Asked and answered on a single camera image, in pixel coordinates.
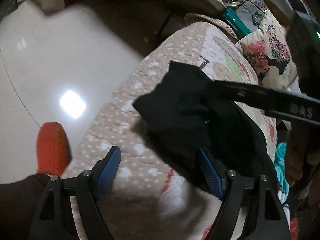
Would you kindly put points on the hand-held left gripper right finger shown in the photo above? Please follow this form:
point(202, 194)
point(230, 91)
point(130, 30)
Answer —
point(210, 175)

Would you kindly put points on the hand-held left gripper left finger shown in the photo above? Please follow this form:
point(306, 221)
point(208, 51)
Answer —
point(108, 173)

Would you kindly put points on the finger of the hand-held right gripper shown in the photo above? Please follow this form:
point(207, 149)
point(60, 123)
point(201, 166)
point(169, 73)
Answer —
point(300, 111)
point(252, 93)

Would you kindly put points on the black pants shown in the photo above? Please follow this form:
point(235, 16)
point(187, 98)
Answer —
point(185, 110)

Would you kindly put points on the beige patterned quilt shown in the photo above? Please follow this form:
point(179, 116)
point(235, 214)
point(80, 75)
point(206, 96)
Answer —
point(140, 177)

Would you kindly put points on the floral print pillow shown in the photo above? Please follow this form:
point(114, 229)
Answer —
point(271, 52)

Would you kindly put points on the teal printed cloth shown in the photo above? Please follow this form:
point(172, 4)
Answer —
point(281, 170)

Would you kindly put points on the person's orange sock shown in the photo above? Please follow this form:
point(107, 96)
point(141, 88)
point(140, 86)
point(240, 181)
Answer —
point(51, 147)

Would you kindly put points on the grey pouch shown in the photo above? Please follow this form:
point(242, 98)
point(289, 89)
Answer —
point(251, 12)

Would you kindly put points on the teal box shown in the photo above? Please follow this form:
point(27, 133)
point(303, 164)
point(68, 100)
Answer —
point(235, 22)

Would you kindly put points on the person's dark trouser leg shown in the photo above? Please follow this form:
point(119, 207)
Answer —
point(17, 205)

